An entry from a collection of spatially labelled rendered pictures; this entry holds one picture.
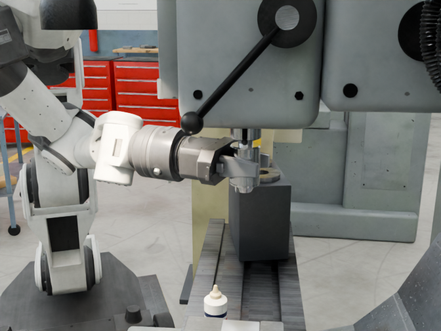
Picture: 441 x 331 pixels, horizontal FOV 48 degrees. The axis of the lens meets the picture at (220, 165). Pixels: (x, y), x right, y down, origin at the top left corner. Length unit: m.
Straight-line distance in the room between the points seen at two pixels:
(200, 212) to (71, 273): 1.20
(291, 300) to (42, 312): 0.91
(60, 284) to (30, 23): 0.87
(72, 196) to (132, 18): 8.73
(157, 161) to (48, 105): 0.34
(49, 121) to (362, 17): 0.66
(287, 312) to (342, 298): 1.85
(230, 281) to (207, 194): 1.55
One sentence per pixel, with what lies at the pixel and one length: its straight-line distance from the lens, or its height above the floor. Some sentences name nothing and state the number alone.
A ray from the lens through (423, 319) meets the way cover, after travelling 0.97.
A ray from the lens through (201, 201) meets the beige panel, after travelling 2.65.
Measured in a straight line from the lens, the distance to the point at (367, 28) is 0.64.
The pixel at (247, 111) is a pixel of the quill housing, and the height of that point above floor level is 1.34.
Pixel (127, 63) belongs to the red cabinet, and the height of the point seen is 0.98.
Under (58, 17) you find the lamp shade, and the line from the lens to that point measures 0.68.
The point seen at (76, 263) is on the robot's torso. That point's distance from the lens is 1.59.
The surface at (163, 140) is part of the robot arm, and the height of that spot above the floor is 1.27.
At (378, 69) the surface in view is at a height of 1.40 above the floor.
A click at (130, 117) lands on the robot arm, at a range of 0.85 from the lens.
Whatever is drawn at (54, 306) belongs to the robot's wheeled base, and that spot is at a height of 0.57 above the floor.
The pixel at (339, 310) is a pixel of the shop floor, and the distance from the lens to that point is 2.76.
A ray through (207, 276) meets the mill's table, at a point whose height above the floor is 0.90.
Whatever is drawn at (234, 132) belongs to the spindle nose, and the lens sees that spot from 0.75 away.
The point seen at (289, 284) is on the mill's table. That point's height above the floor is 0.90.
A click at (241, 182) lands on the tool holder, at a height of 1.22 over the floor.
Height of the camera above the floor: 1.46
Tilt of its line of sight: 17 degrees down
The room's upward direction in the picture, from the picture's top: straight up
